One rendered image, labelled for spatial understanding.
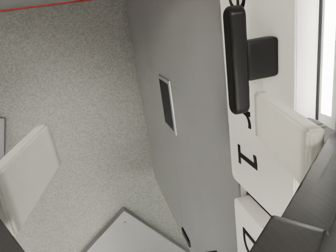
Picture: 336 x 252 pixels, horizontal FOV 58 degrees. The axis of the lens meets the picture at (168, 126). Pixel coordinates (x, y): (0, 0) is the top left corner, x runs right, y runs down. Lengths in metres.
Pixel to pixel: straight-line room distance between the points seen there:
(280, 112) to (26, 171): 0.13
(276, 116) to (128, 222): 1.18
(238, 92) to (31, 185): 0.14
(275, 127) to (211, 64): 0.23
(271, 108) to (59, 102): 1.00
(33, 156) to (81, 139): 1.00
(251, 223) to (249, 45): 0.20
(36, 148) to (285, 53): 0.17
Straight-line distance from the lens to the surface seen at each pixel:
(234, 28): 0.21
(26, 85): 1.13
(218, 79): 0.38
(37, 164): 0.18
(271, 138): 0.18
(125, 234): 1.35
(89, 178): 1.23
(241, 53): 0.21
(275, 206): 0.29
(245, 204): 0.36
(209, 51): 0.39
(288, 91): 0.23
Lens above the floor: 1.10
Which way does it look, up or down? 67 degrees down
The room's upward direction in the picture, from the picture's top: 139 degrees clockwise
